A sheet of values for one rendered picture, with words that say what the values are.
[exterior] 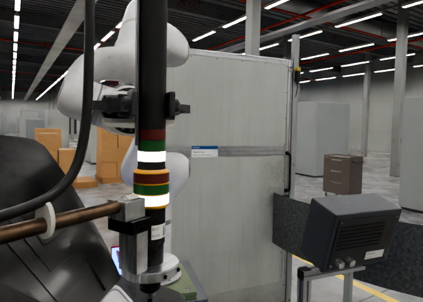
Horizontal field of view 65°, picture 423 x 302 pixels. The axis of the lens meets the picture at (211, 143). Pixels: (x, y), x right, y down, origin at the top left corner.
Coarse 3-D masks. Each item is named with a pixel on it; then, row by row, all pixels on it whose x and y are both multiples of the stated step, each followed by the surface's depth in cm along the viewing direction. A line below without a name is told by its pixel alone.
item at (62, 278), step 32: (0, 160) 36; (32, 160) 40; (0, 192) 34; (32, 192) 36; (0, 224) 32; (0, 256) 30; (32, 256) 32; (64, 256) 34; (96, 256) 37; (32, 288) 30; (64, 288) 32; (96, 288) 34
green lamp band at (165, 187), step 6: (138, 186) 38; (144, 186) 38; (150, 186) 38; (156, 186) 38; (162, 186) 39; (168, 186) 40; (138, 192) 38; (144, 192) 38; (150, 192) 38; (156, 192) 38; (162, 192) 39; (168, 192) 40
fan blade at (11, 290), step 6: (0, 282) 11; (0, 288) 11; (6, 288) 11; (12, 288) 11; (0, 294) 11; (6, 294) 11; (12, 294) 11; (18, 294) 11; (24, 294) 12; (0, 300) 10; (6, 300) 11; (12, 300) 11; (18, 300) 11; (24, 300) 12; (30, 300) 12; (36, 300) 12
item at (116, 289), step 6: (114, 288) 36; (120, 288) 36; (108, 294) 35; (114, 294) 36; (120, 294) 36; (126, 294) 36; (102, 300) 34; (108, 300) 35; (114, 300) 35; (120, 300) 36; (126, 300) 36
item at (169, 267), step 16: (128, 208) 35; (144, 208) 37; (112, 224) 37; (128, 224) 36; (144, 224) 37; (128, 240) 37; (144, 240) 38; (128, 256) 37; (144, 256) 38; (128, 272) 38; (144, 272) 38; (160, 272) 38; (176, 272) 40
